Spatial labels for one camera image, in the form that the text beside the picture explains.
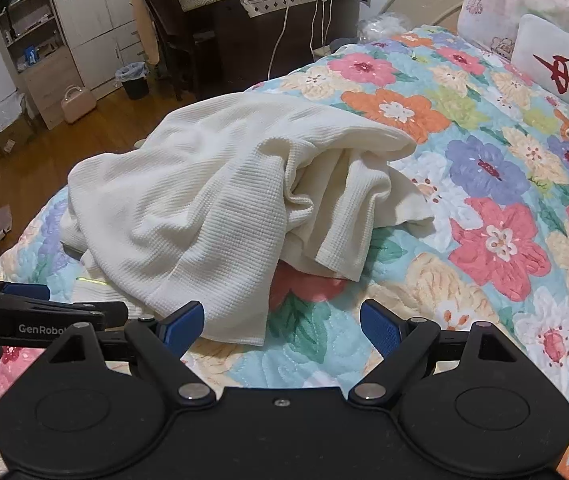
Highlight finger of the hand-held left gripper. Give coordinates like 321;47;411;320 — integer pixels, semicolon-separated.
0;280;52;307

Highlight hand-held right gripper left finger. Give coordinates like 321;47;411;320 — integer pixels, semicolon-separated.
39;301;218;407

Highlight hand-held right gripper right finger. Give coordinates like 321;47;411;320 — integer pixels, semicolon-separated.
348;299;530;406

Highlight cream waffle-knit sweater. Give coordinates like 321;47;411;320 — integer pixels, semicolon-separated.
59;91;435;348

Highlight cardboard box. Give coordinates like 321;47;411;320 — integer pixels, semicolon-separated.
0;105;40;156

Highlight floral quilt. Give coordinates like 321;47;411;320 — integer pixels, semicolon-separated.
0;25;569;480

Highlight clear plastic bag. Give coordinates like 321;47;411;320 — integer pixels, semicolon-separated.
0;90;28;136

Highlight pink small case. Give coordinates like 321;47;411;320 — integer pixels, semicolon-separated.
60;85;98;124

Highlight beige shelf unit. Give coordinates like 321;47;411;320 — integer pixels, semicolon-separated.
0;0;85;131

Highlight black trash bin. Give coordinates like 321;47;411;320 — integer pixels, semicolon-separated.
116;61;149;101

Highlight dark wooden desk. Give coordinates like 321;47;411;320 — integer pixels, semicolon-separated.
174;0;370;103

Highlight dark wooden chair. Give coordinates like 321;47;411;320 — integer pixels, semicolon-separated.
133;0;216;103

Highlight tan cloth on chair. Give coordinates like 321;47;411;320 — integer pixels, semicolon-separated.
132;0;158;68

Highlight white wardrobe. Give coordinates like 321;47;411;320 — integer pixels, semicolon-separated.
47;0;188;103

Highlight white crumpled plastic bag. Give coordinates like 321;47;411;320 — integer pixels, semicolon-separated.
357;10;411;45

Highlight white cushion with red mark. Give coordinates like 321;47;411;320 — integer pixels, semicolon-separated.
511;14;569;116

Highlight white cable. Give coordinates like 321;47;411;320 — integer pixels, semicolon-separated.
267;0;301;81
308;0;336;55

